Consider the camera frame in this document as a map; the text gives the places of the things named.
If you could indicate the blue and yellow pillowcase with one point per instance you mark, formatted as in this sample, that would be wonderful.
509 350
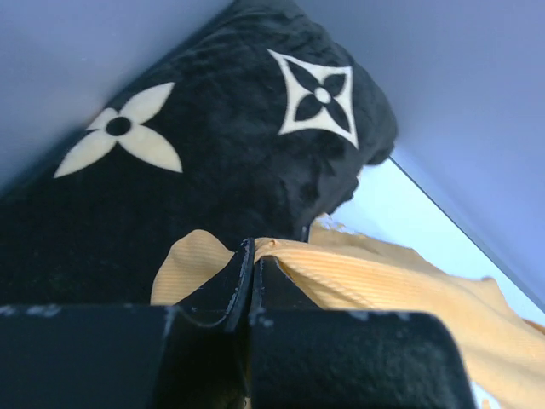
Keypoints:
502 353

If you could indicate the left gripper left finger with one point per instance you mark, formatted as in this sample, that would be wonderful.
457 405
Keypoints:
188 355

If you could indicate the black patterned plush cushion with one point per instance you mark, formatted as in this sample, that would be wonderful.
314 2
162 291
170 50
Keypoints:
253 127

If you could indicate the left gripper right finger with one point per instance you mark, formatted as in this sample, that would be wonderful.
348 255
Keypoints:
303 356

